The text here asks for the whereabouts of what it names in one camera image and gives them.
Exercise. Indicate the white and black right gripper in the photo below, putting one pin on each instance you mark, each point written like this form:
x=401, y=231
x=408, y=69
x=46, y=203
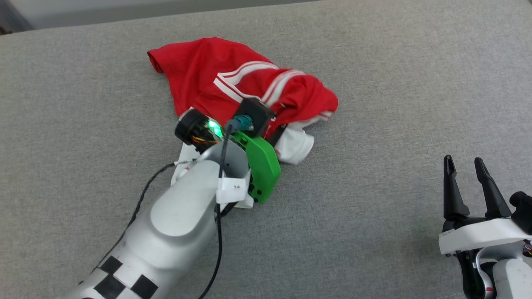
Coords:
x=482, y=234

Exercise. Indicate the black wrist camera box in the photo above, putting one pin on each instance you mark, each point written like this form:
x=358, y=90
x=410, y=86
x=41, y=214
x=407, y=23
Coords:
x=255, y=114
x=524, y=209

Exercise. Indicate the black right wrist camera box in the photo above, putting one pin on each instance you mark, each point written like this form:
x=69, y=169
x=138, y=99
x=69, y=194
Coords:
x=524, y=209

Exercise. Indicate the white paper label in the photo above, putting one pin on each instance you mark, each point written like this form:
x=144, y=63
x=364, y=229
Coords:
x=232, y=189

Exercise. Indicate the red and white garment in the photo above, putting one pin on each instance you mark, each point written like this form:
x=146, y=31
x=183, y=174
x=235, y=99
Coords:
x=199, y=70

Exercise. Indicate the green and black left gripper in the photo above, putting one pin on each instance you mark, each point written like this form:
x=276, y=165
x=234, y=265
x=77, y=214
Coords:
x=264, y=166

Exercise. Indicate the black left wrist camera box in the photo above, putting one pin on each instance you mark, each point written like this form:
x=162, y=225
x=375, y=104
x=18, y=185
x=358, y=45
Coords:
x=255, y=114

